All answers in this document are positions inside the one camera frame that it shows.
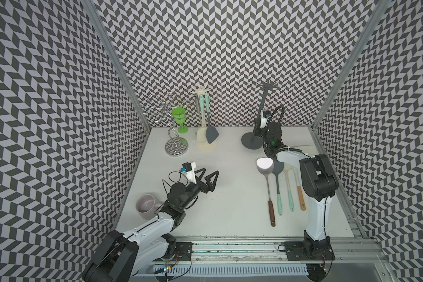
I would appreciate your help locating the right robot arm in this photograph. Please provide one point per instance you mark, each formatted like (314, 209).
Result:
(319, 183)

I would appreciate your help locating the chrome wire mug tree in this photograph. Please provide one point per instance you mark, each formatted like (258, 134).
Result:
(158, 110)

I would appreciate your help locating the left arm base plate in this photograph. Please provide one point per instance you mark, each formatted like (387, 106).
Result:
(178, 252)

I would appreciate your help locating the dark grey utensil rack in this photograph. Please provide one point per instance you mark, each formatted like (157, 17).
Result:
(249, 140)

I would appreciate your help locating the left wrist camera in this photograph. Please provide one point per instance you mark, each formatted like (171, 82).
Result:
(188, 171)

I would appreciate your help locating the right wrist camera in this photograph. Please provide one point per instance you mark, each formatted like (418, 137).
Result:
(264, 118)

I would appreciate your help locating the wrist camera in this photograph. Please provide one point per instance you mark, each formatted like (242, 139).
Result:
(264, 118)
(188, 171)

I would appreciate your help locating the green plastic goblet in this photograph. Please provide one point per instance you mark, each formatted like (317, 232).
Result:
(179, 115)

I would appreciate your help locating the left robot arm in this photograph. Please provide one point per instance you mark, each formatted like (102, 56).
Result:
(120, 256)

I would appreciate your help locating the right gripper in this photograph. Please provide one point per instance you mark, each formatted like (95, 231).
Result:
(258, 126)

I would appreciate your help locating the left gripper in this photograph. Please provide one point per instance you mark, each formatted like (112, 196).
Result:
(211, 186)

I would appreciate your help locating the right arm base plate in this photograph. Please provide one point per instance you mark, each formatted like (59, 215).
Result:
(307, 250)

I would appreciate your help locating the grey spatula mint handle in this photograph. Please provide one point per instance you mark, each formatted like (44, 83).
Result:
(211, 132)
(278, 169)

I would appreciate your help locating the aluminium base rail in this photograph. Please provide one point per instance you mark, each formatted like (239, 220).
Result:
(266, 257)

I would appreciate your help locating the pink ceramic mug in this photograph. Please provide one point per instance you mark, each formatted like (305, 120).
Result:
(148, 206)

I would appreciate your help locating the cream utensil rack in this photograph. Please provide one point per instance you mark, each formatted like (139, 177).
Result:
(204, 146)

